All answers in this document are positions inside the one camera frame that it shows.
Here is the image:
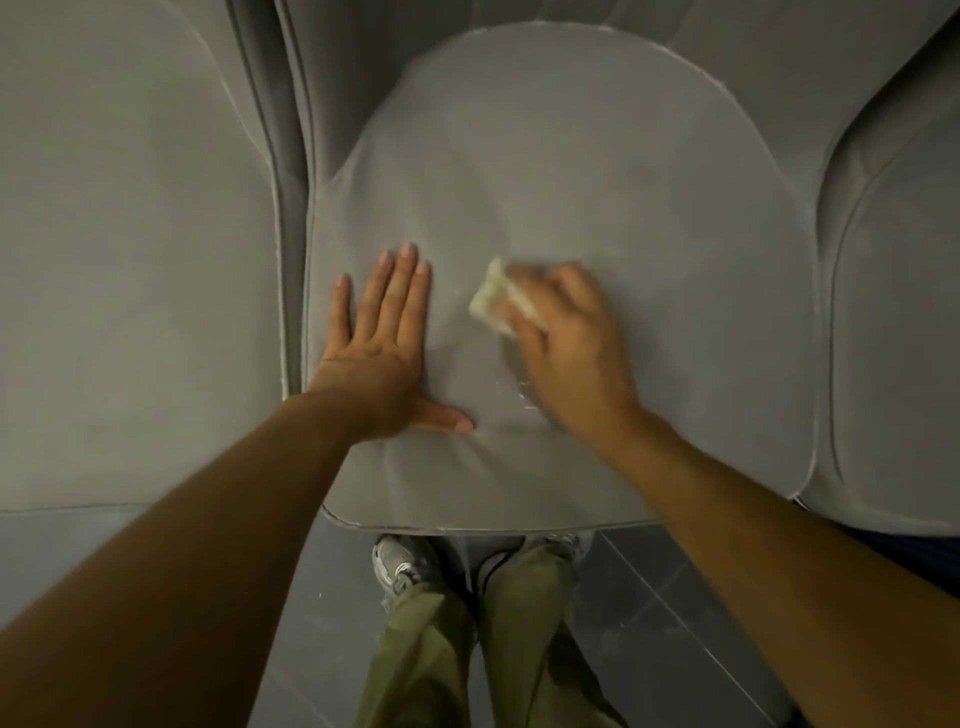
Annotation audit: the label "person's right hand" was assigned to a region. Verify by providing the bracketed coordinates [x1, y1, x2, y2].
[493, 261, 663, 451]

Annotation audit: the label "person's left hand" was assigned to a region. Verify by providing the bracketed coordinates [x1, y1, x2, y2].
[306, 242, 476, 444]

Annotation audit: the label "pale yellow sponge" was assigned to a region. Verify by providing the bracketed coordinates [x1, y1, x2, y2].
[468, 257, 549, 337]

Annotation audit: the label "rounded grey seat cushion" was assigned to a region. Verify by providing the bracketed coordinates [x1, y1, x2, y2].
[302, 20, 824, 537]

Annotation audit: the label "person's left forearm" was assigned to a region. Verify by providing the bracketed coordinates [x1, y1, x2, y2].
[0, 388, 376, 728]

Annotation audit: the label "person's right forearm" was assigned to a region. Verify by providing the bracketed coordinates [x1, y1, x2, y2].
[596, 411, 960, 728]

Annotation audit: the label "person's left grey sneaker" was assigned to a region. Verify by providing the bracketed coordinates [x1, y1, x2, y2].
[372, 534, 445, 610]

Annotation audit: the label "person's grey sneaker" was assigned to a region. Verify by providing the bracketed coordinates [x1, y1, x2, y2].
[546, 530, 595, 565]
[372, 534, 445, 610]

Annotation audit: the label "person's right grey sneaker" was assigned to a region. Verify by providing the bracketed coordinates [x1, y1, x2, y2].
[546, 530, 595, 565]

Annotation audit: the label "olive green trousers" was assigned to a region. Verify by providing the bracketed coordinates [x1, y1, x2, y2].
[354, 537, 630, 728]

